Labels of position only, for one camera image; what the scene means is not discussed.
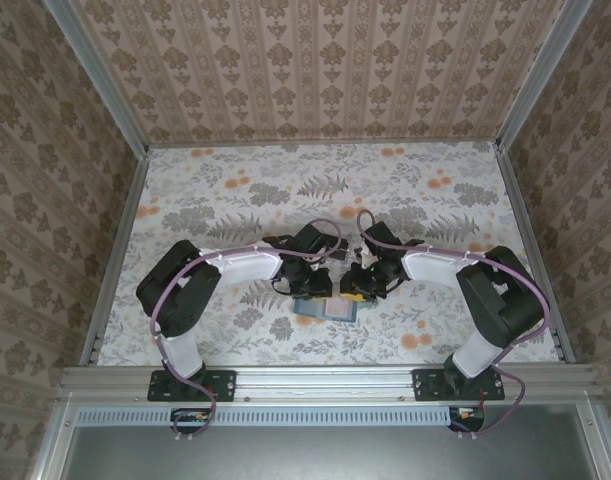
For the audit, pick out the teal leather card holder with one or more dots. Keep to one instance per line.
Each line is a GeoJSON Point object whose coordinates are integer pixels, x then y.
{"type": "Point", "coordinates": [307, 309]}

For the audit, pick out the aluminium frame post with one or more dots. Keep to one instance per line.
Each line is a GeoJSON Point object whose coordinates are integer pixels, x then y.
{"type": "Point", "coordinates": [541, 75]}
{"type": "Point", "coordinates": [100, 75]}

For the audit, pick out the aluminium table end rail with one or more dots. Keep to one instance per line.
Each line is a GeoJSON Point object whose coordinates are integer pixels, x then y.
{"type": "Point", "coordinates": [325, 143]}

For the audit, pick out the white pink blossom card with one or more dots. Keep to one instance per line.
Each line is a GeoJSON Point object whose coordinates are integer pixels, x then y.
{"type": "Point", "coordinates": [337, 309]}

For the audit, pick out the grey metal panel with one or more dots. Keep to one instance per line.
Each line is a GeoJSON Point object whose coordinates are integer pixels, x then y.
{"type": "Point", "coordinates": [325, 455]}

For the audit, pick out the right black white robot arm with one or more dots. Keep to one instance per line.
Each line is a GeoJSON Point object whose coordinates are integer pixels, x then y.
{"type": "Point", "coordinates": [430, 265]}

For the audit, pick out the aluminium mounting rail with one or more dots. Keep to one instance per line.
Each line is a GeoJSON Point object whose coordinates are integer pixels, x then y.
{"type": "Point", "coordinates": [325, 382]}

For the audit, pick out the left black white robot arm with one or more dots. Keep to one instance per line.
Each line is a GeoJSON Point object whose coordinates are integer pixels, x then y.
{"type": "Point", "coordinates": [245, 265]}

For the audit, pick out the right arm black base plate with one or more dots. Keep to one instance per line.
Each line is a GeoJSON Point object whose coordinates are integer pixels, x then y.
{"type": "Point", "coordinates": [425, 387]}

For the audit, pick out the aluminium table side rail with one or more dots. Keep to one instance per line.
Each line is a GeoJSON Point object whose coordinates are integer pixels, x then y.
{"type": "Point", "coordinates": [526, 225]}
{"type": "Point", "coordinates": [119, 250]}

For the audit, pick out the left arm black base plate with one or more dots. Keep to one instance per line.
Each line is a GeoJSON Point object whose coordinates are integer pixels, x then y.
{"type": "Point", "coordinates": [225, 385]}

